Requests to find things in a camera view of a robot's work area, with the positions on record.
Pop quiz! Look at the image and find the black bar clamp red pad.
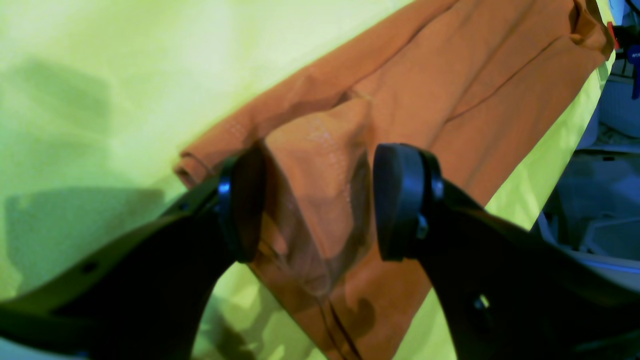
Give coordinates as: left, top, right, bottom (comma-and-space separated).
606, 22, 640, 101

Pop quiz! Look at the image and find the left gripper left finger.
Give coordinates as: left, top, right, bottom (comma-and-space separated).
1, 146, 266, 360

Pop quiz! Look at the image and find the orange T-shirt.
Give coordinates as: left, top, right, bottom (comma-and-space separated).
176, 0, 613, 360

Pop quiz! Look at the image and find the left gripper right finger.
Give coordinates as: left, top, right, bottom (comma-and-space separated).
372, 143, 640, 360

